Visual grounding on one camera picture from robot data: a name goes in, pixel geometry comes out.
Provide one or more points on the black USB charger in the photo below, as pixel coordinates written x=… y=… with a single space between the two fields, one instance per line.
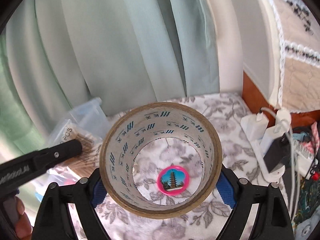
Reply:
x=278 y=155

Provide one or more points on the person's hand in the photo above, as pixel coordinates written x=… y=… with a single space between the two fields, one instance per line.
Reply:
x=23 y=226

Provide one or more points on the white lotion bottle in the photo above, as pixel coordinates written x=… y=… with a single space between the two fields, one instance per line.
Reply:
x=304 y=159

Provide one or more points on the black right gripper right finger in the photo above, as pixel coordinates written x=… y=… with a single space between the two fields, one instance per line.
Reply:
x=260 y=209

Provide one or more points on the pink pagoda fridge magnet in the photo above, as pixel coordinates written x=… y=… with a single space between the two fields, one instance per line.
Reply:
x=173 y=180

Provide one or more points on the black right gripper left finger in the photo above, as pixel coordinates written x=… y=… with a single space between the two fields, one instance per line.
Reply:
x=54 y=218

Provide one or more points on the clear plastic storage box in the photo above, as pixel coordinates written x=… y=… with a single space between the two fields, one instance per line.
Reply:
x=90 y=117

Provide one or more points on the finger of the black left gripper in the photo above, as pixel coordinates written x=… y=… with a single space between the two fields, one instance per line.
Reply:
x=25 y=168

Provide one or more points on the quilted beige bedspread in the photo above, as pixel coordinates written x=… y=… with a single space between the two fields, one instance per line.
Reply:
x=298 y=33

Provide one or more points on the white charger cube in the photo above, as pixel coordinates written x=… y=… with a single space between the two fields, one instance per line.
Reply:
x=256 y=126
x=270 y=135

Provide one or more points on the white power strip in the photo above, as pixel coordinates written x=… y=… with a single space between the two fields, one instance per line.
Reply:
x=255 y=144

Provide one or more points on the green curtain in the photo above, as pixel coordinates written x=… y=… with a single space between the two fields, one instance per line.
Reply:
x=58 y=54

